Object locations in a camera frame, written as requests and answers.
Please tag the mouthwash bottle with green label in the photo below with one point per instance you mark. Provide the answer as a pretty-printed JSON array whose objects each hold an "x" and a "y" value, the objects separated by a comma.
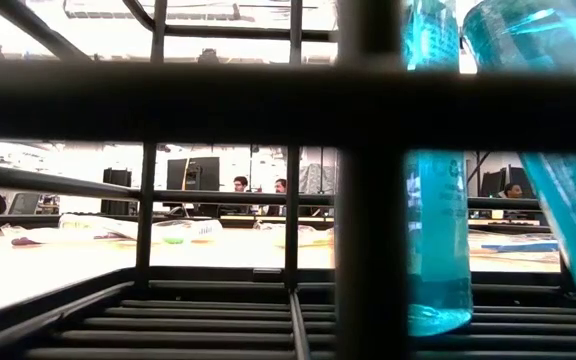
[{"x": 438, "y": 225}]

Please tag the person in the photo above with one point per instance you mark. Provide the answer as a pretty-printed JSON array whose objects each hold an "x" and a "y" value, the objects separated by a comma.
[
  {"x": 240, "y": 183},
  {"x": 513, "y": 190},
  {"x": 280, "y": 185}
]

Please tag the gray draped cover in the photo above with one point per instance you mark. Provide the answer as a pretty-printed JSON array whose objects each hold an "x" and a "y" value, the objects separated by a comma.
[{"x": 318, "y": 175}]

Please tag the green toothbrush in clear wrap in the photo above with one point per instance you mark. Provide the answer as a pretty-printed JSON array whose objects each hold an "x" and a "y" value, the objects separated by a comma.
[{"x": 173, "y": 240}]

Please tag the black dome ceiling fixture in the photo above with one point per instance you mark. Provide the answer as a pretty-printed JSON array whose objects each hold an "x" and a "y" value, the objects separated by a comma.
[{"x": 208, "y": 55}]

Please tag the black computer tower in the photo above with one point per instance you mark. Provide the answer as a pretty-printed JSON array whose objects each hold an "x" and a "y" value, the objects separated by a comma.
[{"x": 116, "y": 177}]

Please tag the blue toothbrush in clear wrap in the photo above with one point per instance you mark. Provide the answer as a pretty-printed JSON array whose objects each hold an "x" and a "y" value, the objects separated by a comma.
[{"x": 518, "y": 246}]

